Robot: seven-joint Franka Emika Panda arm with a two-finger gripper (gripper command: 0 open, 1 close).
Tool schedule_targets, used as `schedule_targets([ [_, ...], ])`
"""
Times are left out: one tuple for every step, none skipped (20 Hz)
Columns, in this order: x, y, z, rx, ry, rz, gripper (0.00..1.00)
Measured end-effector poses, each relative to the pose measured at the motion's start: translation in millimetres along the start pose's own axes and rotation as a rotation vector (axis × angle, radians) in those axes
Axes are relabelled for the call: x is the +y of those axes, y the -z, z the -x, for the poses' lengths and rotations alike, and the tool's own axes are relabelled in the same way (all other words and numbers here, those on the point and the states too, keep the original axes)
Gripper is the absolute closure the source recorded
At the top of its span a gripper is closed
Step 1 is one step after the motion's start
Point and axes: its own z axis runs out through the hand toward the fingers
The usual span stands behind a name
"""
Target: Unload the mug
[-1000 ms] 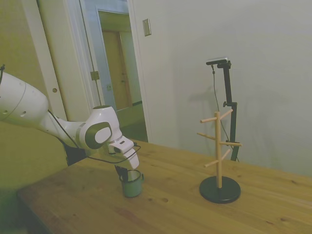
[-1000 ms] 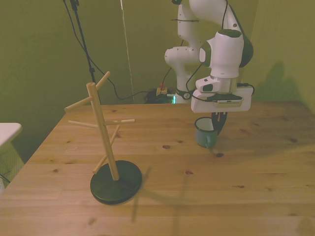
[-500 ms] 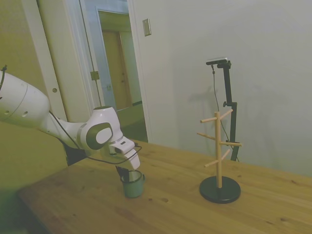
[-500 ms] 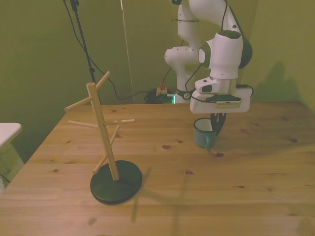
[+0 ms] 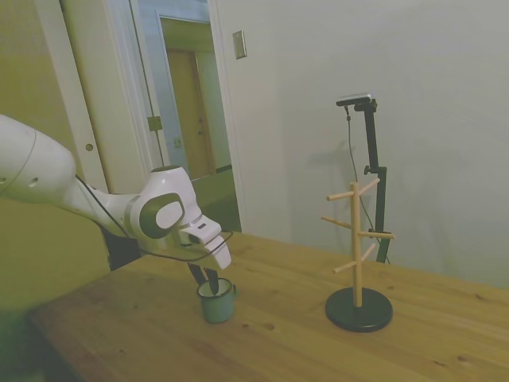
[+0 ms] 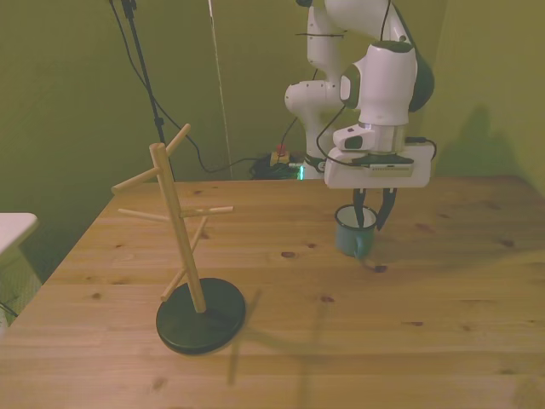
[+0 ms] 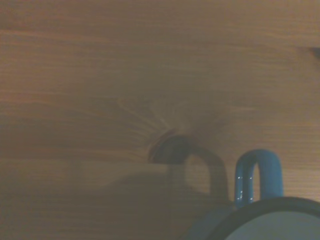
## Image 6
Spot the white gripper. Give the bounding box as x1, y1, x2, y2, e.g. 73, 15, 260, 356
324, 143, 432, 232

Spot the blue enamel mug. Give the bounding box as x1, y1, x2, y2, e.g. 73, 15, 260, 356
334, 204, 380, 259

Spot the wooden mug tree black base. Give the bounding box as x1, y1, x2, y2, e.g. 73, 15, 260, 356
111, 123, 248, 356

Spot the yellow emergency stop button box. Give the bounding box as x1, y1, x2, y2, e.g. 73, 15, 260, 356
269, 144, 291, 166

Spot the thin white vertical strip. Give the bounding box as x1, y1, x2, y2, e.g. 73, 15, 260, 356
208, 0, 233, 181

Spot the white side table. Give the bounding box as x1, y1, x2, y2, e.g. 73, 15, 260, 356
0, 212, 40, 338

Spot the black camera stand pole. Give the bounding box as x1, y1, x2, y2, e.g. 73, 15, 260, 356
121, 0, 168, 145

